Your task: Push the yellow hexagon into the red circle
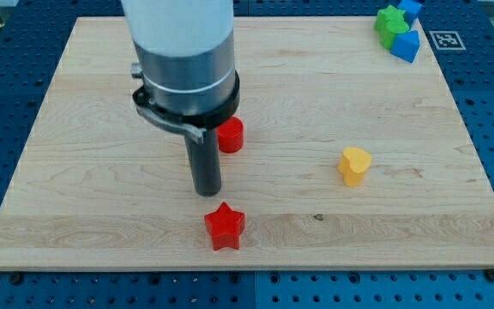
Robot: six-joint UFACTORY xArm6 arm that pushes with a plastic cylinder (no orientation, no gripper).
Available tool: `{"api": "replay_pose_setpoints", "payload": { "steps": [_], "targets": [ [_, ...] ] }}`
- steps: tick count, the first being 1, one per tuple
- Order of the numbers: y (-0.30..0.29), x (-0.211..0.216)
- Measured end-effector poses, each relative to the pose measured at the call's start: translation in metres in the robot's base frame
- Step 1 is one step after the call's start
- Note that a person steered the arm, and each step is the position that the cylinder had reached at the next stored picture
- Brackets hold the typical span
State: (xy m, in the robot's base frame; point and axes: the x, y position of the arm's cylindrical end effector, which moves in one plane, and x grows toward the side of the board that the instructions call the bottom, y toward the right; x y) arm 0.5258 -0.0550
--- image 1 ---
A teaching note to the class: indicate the red star block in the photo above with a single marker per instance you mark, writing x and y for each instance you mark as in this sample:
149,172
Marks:
225,226

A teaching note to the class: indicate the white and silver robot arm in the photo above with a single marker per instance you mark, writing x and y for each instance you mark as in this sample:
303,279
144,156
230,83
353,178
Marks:
186,61

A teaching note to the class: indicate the yellow heart block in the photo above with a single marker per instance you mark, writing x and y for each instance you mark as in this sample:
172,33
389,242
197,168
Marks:
354,164

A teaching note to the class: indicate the light wooden board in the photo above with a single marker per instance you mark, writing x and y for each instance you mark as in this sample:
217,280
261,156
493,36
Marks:
97,188

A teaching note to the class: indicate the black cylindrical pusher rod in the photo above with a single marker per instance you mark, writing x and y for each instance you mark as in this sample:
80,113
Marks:
204,162

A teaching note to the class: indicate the green star block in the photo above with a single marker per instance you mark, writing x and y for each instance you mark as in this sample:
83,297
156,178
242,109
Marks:
388,14

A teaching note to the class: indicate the white fiducial marker tag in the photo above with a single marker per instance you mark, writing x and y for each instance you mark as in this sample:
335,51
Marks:
445,40

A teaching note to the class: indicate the green round block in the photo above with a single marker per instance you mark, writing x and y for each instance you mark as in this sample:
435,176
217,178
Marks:
389,30

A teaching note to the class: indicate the blue pentagon block front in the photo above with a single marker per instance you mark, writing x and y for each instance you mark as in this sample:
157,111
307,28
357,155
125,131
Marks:
406,46

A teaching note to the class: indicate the red cylinder block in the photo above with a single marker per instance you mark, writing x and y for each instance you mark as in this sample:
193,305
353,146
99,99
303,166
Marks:
231,135

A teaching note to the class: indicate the blue block rear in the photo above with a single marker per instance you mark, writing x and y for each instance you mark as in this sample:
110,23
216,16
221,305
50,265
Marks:
412,9

